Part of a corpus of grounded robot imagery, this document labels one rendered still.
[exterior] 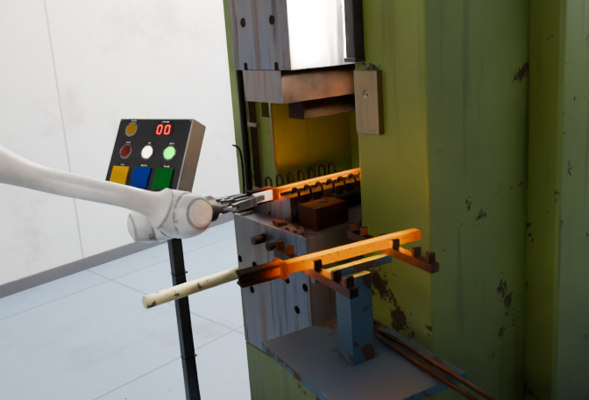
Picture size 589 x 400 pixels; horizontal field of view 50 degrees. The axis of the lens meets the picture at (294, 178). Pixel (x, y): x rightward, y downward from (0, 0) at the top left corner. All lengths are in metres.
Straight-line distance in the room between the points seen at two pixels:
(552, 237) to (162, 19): 3.45
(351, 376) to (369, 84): 0.75
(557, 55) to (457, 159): 0.41
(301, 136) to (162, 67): 2.67
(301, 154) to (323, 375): 0.95
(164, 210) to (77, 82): 2.92
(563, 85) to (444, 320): 0.72
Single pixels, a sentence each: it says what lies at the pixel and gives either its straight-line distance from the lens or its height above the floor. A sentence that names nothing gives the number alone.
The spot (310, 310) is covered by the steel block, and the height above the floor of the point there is 0.70.
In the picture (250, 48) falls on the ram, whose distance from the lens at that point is 1.93.
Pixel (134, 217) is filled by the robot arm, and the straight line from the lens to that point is 1.70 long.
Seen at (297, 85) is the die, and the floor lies 1.32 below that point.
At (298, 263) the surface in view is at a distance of 1.36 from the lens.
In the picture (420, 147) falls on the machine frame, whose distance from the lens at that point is 1.64.
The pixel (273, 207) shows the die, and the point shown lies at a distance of 1.95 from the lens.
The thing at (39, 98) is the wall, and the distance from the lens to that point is 4.30.
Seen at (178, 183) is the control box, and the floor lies 0.99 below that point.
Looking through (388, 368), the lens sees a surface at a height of 0.72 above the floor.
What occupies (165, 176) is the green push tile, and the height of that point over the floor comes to 1.02.
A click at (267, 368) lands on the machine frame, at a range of 2.14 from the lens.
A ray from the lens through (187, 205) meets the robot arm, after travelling 1.53.
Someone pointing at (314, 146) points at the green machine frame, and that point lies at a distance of 2.24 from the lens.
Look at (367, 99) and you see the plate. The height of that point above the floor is 1.28.
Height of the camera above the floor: 1.46
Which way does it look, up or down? 13 degrees down
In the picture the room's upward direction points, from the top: 4 degrees counter-clockwise
